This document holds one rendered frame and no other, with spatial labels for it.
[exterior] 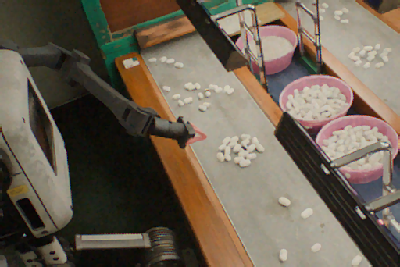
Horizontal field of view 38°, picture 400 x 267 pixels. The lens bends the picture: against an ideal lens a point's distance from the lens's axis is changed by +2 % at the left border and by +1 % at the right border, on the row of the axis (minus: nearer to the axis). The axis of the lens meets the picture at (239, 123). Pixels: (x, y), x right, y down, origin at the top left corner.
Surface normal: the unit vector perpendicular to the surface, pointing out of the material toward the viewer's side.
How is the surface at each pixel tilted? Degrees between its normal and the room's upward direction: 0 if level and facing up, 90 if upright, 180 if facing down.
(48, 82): 90
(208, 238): 0
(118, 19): 90
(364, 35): 0
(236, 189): 0
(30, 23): 90
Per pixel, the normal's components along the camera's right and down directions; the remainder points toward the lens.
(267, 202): -0.15, -0.75
